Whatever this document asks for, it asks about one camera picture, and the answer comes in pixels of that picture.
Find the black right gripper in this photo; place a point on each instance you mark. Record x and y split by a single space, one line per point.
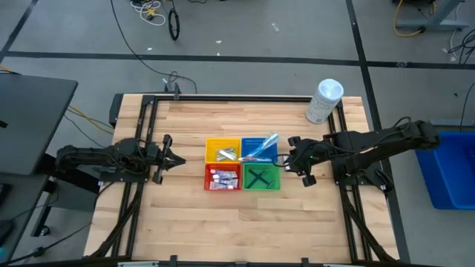
306 159

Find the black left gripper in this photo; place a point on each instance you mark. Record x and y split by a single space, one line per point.
156 159

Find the blue bristle toothbrush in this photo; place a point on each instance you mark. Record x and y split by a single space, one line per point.
272 138

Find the green toothbrush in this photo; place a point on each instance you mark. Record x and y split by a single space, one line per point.
259 149

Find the red white toothbrush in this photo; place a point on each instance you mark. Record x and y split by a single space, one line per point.
256 159

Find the toothpaste tube purple print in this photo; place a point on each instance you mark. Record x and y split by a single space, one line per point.
223 173

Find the toothpaste tube blue print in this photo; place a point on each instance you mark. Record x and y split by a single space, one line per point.
220 187

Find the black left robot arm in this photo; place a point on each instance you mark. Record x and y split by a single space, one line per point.
92 155

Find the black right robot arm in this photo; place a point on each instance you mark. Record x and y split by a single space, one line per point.
371 148

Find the green plastic basket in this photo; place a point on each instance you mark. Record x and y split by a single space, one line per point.
274 168

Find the red plastic basket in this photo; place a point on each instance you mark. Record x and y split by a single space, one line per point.
208 168

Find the yellow plastic basket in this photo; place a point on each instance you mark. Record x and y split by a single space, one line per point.
211 142

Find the blue plastic basket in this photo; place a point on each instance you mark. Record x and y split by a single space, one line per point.
248 144

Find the white wipes canister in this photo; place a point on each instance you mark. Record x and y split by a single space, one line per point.
324 102

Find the dark table clamp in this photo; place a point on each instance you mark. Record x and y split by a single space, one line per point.
176 91

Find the black desk leg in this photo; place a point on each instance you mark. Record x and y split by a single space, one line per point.
41 222

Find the dark grey desk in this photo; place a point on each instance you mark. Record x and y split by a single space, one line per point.
33 118

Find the blue storage bin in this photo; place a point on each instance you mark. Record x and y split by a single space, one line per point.
456 174

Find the grey floor foot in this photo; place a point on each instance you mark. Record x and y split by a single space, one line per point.
456 122

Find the grey desk leg base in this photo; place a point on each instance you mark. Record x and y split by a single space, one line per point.
430 25

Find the black aluminium table frame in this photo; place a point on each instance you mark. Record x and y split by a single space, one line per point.
237 98

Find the silver aluminium bracket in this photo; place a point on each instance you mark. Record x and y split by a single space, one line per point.
339 265
137 264

